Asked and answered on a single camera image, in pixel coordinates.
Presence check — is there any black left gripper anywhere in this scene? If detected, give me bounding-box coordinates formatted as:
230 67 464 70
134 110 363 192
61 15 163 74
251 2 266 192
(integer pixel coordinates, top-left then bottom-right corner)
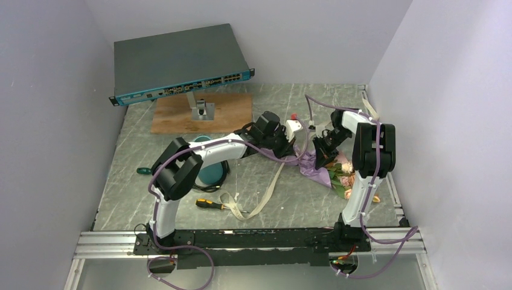
261 125 296 160

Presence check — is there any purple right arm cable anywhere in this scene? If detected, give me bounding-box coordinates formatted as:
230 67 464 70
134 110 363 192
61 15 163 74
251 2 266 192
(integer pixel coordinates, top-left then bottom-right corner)
304 94 419 280

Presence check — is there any aluminium frame rail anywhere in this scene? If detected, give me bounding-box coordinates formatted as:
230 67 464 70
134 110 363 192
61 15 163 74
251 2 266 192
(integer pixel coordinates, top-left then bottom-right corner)
74 231 438 289

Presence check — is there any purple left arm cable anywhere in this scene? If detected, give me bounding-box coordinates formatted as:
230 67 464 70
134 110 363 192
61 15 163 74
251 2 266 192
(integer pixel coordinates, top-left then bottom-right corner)
146 120 311 290

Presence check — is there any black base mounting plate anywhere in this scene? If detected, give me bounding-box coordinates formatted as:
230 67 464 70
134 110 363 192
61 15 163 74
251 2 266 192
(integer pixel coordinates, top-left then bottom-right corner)
133 225 371 269

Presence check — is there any green handled screwdriver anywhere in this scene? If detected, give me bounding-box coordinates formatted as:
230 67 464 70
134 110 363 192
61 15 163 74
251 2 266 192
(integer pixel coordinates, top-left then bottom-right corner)
136 167 152 175

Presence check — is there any black coiled cable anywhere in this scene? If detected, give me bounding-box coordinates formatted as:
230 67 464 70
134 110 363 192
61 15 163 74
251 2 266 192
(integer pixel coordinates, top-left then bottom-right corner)
191 159 231 191

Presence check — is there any grey teal network switch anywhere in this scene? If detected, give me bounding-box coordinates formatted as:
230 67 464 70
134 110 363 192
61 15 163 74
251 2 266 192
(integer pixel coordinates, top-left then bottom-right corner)
109 24 255 106

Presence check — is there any teal vase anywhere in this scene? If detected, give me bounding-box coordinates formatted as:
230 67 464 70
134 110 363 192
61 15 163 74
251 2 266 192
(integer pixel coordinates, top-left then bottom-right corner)
197 155 226 187

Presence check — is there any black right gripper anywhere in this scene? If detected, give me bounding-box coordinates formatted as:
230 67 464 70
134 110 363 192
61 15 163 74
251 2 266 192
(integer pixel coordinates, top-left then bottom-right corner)
313 128 353 170

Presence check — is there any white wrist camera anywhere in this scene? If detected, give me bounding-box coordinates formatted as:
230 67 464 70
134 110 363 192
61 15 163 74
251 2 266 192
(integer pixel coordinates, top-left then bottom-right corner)
284 113 303 143
308 120 330 138

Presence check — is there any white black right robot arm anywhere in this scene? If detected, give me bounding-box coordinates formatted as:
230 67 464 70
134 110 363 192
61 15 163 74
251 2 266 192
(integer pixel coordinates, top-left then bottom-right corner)
313 109 396 227

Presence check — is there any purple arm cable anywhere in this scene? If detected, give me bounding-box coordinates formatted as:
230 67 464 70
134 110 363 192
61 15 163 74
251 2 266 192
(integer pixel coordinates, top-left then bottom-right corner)
146 120 311 290
304 94 419 280

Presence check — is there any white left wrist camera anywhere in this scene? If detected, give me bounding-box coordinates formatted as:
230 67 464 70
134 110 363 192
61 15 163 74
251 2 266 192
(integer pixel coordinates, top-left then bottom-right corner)
284 113 303 143

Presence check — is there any purple flower bouquet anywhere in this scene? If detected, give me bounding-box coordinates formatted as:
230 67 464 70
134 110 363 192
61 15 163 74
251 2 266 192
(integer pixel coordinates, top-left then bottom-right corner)
289 150 356 200

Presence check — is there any orange black screwdriver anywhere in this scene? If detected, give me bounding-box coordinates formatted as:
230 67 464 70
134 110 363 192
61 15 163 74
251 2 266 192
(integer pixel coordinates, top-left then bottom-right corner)
195 198 232 210

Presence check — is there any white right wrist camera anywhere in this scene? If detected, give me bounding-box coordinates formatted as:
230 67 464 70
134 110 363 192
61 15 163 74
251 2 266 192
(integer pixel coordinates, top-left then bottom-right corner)
308 120 330 138

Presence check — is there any brown wooden board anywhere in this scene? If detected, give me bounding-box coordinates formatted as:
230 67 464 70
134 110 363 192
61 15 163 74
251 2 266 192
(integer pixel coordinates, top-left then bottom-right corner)
150 93 252 135

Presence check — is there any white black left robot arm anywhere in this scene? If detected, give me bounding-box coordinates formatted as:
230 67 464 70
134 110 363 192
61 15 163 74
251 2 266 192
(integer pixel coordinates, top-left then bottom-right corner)
148 111 304 254

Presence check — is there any beige ribbon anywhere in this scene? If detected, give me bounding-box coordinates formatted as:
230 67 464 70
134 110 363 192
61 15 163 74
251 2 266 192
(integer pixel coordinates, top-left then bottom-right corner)
217 163 285 222

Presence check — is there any grey metal stand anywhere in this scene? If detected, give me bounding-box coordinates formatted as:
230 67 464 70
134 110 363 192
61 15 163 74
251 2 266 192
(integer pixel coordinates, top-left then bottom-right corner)
186 92 215 121

